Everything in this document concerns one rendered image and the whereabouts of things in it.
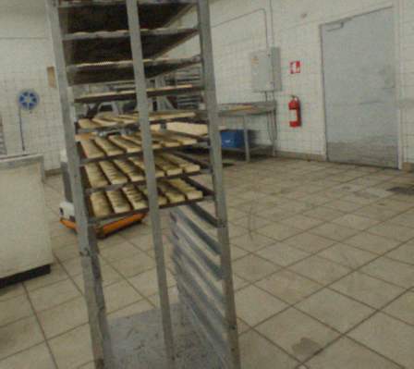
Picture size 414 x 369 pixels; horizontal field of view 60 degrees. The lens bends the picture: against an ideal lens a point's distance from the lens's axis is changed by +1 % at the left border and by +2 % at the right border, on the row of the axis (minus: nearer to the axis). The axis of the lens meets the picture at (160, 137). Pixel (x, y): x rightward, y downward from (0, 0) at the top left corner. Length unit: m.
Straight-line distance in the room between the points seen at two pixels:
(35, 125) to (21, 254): 4.33
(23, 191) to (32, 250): 0.43
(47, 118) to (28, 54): 1.22
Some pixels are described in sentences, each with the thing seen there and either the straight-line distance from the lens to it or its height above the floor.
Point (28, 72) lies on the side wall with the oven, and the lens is 6.94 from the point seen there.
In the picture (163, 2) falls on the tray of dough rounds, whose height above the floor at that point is 1.49.
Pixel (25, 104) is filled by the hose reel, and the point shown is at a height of 1.37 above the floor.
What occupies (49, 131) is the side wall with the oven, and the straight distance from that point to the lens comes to 6.95.
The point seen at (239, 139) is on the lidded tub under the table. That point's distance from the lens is 6.38.
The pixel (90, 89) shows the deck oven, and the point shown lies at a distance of 6.12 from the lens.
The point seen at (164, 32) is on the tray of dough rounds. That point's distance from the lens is 1.11.
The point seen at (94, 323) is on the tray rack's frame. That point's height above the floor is 0.56.
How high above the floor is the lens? 1.20
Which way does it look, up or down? 6 degrees down
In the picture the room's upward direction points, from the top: 6 degrees counter-clockwise
